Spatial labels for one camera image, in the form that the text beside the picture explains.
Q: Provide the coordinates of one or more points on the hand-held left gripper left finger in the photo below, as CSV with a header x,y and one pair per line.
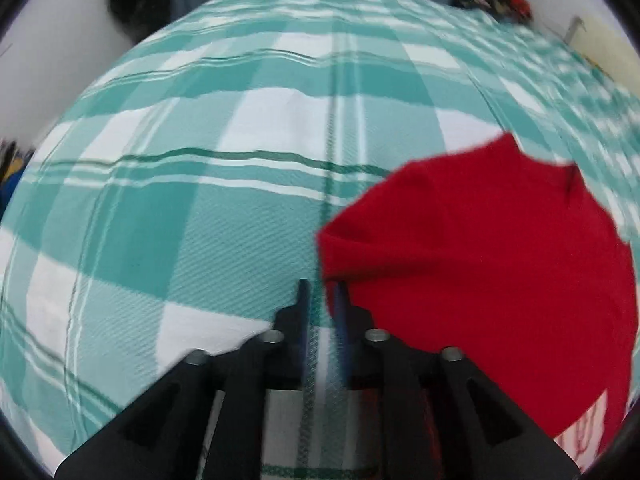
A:
x,y
302,340

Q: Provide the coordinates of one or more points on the green plaid bed blanket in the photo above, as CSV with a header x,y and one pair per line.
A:
x,y
175,240

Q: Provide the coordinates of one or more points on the red knit sweater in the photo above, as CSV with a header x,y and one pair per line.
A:
x,y
475,270

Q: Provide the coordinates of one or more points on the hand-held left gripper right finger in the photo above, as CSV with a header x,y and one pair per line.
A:
x,y
342,340

